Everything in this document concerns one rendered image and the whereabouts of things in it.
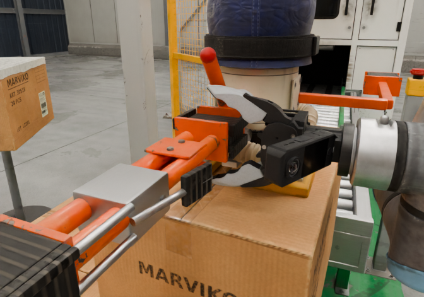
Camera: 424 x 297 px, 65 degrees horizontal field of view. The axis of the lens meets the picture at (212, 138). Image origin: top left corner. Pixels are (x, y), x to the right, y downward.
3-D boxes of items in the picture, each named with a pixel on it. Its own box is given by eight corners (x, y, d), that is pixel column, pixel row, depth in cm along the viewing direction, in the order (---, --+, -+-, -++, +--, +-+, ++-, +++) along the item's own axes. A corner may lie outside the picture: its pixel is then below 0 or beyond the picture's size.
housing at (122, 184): (121, 197, 38) (117, 161, 36) (173, 210, 35) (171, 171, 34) (75, 231, 32) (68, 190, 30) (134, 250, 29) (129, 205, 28)
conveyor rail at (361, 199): (347, 111, 323) (350, 91, 316) (353, 111, 321) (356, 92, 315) (349, 264, 120) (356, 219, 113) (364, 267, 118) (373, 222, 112)
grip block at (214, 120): (195, 137, 58) (194, 104, 56) (249, 144, 54) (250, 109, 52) (170, 154, 50) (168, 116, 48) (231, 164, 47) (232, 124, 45)
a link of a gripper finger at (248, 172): (227, 183, 56) (273, 160, 52) (215, 199, 51) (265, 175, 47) (217, 167, 56) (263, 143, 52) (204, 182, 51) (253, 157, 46)
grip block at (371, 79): (362, 88, 95) (365, 70, 93) (396, 91, 92) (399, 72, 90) (362, 94, 88) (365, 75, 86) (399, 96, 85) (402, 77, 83)
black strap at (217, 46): (226, 48, 84) (226, 31, 82) (322, 51, 75) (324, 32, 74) (185, 57, 64) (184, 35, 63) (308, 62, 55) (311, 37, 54)
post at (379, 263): (371, 262, 180) (407, 77, 146) (385, 265, 177) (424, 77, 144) (371, 270, 174) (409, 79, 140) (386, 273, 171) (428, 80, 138)
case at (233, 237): (219, 216, 124) (219, 113, 110) (331, 245, 107) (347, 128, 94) (107, 355, 72) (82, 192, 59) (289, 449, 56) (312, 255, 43)
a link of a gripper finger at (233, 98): (217, 82, 51) (264, 120, 50) (203, 89, 46) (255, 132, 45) (229, 66, 50) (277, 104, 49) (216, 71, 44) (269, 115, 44)
